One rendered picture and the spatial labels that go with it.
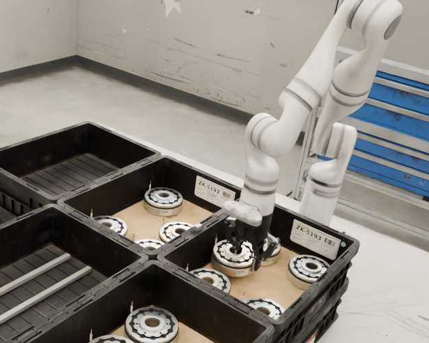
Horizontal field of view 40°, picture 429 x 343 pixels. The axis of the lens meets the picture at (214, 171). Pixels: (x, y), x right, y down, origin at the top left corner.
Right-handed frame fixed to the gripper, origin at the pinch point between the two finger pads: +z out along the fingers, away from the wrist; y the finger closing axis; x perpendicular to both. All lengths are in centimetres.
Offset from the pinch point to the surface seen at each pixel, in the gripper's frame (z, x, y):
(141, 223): 4.8, -0.1, 30.8
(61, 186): 5, 1, 59
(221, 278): 1.7, 7.5, 1.5
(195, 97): 84, -261, 197
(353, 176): 61, -184, 36
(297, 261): 1.6, -10.3, -8.3
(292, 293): 4.6, -2.6, -11.6
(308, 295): -5.6, 8.0, -18.8
